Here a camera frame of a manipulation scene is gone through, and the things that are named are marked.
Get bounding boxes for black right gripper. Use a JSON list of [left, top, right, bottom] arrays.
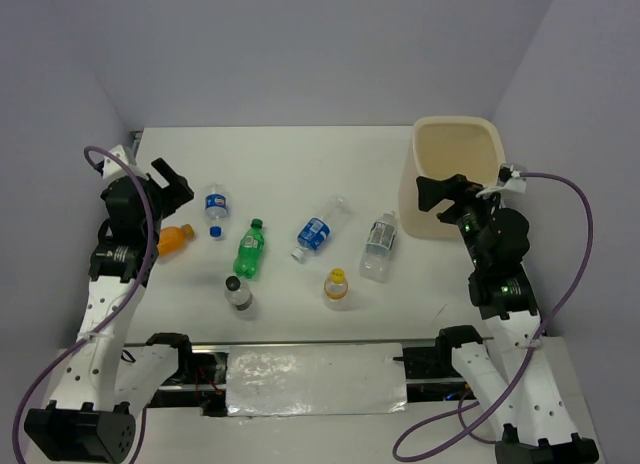
[[416, 172, 508, 268]]

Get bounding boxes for large clear water bottle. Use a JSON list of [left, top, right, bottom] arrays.
[[359, 211, 398, 283]]

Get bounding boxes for clear bottle blue label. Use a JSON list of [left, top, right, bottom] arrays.
[[290, 195, 351, 263]]

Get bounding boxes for small bottle yellow cap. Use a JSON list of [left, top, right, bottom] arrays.
[[323, 268, 349, 311]]

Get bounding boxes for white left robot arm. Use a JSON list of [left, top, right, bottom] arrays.
[[24, 155, 196, 463]]

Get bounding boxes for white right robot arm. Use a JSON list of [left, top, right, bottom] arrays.
[[412, 166, 599, 463]]

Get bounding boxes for beige plastic bin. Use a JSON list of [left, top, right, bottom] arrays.
[[398, 116, 505, 240]]

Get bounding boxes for clear Pepsi-label bottle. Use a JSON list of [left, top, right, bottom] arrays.
[[204, 183, 229, 240]]

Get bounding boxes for orange juice bottle lying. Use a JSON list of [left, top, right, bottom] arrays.
[[157, 224, 195, 257]]

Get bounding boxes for green soda bottle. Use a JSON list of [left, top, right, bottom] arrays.
[[233, 218, 265, 279]]

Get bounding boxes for clear bottle black cap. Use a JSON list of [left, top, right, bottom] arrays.
[[224, 275, 257, 321]]

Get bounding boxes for silver foil sheet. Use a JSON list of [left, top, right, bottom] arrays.
[[226, 343, 408, 417]]

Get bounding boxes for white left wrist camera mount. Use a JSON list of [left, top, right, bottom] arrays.
[[102, 145, 139, 184]]

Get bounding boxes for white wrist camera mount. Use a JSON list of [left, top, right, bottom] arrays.
[[102, 145, 139, 184], [476, 163, 526, 199]]

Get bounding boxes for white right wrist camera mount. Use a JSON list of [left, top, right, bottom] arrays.
[[476, 163, 526, 199]]

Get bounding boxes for metal rail with electronics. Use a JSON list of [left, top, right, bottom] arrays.
[[149, 339, 469, 418]]

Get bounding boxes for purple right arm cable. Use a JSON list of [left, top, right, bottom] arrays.
[[391, 171, 594, 461]]

